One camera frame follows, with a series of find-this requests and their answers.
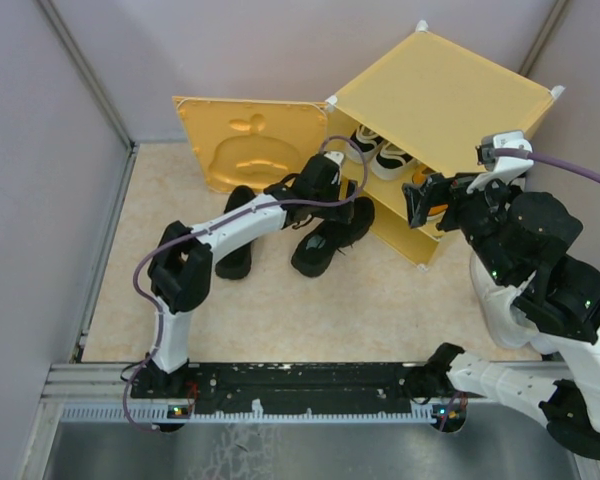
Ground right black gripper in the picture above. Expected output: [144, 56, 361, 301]
[400, 164, 515, 285]

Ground orange canvas sneaker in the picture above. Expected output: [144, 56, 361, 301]
[411, 164, 435, 186]
[426, 204, 448, 223]

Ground black white sneaker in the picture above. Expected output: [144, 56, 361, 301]
[370, 142, 417, 181]
[344, 124, 385, 164]

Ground black chunky shoe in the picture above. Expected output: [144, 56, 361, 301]
[215, 185, 256, 281]
[291, 197, 375, 278]

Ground yellow cabinet door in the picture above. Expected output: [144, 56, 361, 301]
[172, 96, 327, 193]

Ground yellow shoe cabinet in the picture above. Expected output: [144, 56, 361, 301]
[324, 19, 566, 274]

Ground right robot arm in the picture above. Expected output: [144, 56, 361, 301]
[402, 174, 600, 461]

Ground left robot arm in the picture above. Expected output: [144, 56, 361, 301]
[129, 151, 360, 398]

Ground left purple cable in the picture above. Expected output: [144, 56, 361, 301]
[122, 135, 369, 433]

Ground purple cable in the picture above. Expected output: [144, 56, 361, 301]
[122, 135, 369, 433]
[499, 147, 600, 196]

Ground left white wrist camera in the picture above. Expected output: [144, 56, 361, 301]
[322, 150, 346, 169]

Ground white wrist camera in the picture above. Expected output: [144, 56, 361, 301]
[467, 130, 534, 194]
[322, 150, 346, 169]

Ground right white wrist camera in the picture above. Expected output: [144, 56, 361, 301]
[467, 130, 534, 194]

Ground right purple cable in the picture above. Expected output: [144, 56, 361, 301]
[499, 147, 600, 196]

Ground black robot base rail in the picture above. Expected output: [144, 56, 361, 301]
[127, 361, 487, 433]

